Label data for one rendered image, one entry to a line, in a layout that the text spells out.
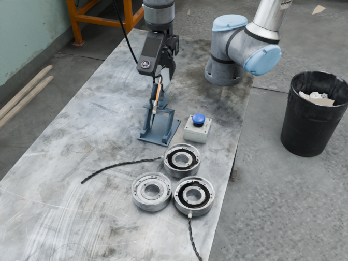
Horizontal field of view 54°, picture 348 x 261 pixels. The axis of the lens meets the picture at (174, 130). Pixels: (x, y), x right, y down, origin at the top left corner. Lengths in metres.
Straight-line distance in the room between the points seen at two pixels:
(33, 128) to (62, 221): 1.59
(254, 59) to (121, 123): 0.47
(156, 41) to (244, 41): 0.35
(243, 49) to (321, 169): 1.24
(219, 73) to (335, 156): 1.24
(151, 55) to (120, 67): 0.54
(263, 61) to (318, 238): 1.07
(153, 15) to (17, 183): 0.58
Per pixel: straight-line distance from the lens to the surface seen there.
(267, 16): 1.11
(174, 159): 0.96
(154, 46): 0.88
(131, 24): 2.94
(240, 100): 1.23
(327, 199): 2.07
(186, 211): 0.86
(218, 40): 1.22
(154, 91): 0.97
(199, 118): 1.02
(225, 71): 1.27
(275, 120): 2.43
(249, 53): 1.12
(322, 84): 2.24
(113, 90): 1.27
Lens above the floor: 1.55
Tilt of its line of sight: 43 degrees down
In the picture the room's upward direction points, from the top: straight up
